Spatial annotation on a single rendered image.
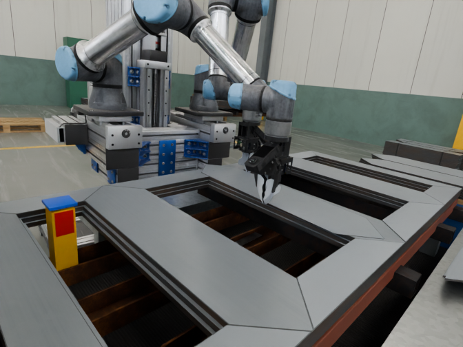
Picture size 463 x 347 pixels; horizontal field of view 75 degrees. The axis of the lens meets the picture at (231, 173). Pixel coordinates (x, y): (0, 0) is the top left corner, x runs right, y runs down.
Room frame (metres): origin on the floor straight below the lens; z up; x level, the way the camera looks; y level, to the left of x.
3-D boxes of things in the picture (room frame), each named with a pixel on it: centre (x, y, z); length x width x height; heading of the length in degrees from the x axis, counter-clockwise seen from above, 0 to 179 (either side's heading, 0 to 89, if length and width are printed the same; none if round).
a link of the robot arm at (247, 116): (1.18, -0.06, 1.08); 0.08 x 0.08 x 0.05
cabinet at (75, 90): (9.46, 4.64, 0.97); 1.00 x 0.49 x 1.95; 131
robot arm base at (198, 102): (1.64, 0.18, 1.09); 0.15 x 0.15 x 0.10
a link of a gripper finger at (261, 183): (0.90, -0.11, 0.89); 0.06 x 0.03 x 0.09; 136
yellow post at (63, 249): (0.66, 0.40, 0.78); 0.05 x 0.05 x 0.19; 46
